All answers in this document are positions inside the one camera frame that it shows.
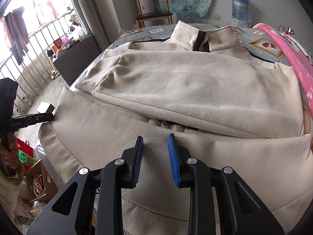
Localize small brown box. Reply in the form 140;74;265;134
37;102;55;114

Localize red box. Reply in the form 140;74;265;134
17;139;33;159

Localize wooden chair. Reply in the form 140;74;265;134
133;0;173;28

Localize person's left hand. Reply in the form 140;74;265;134
0;137;19;175

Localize white water dispenser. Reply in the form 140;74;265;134
232;21;251;29

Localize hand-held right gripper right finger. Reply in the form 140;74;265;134
167;133;285;235

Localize clear empty water jug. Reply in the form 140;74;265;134
176;6;196;23

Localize grey curtain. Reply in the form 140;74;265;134
73;0;110;52

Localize white lace cloth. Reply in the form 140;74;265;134
284;33;313;61

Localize open cardboard box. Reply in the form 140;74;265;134
26;160;59;202

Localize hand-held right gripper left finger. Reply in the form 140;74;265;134
26;136;144;235

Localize fruit print tablecloth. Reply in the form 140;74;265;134
114;24;313;152

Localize blue water jug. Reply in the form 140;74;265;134
231;0;250;22

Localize white plastic bag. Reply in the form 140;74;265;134
67;24;85;41

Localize person's left forearm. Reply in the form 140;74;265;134
0;165;26;226

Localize dark grey cabinet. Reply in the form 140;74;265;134
53;35;101;86

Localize metal window railing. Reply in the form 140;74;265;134
0;12;74;113

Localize pale cylinder bin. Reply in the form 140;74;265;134
133;0;155;15

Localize green box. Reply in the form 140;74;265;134
18;151;37;166

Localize pink floral blanket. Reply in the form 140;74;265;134
252;23;313;98

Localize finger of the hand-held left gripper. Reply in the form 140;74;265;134
8;112;55;129

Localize hanging dark clothes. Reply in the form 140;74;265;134
0;7;30;65

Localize cream zip jacket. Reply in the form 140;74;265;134
38;20;313;235

